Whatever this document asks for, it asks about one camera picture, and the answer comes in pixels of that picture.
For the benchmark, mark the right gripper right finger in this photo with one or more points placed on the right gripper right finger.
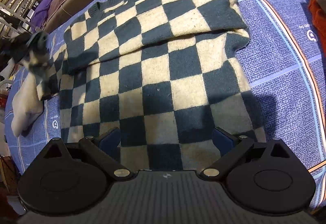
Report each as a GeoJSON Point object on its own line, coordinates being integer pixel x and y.
{"type": "Point", "coordinates": [232, 150]}

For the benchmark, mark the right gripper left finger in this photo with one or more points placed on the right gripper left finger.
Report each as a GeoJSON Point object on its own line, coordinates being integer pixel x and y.
{"type": "Point", "coordinates": [102, 150]}

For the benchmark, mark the dark green checkered sweater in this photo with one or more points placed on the dark green checkered sweater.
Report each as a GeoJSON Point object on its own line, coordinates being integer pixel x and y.
{"type": "Point", "coordinates": [162, 71]}

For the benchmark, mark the purple blanket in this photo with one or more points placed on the purple blanket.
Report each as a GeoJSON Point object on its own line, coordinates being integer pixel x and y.
{"type": "Point", "coordinates": [40, 14]}

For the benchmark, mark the cream garment with black trim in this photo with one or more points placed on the cream garment with black trim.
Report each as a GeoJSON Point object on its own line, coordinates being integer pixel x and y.
{"type": "Point", "coordinates": [27, 106]}

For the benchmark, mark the blue plaid bed sheet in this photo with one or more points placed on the blue plaid bed sheet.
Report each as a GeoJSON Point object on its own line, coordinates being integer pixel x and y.
{"type": "Point", "coordinates": [285, 66]}

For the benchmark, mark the red orange garment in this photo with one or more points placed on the red orange garment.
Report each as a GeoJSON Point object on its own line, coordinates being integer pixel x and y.
{"type": "Point", "coordinates": [318, 19]}

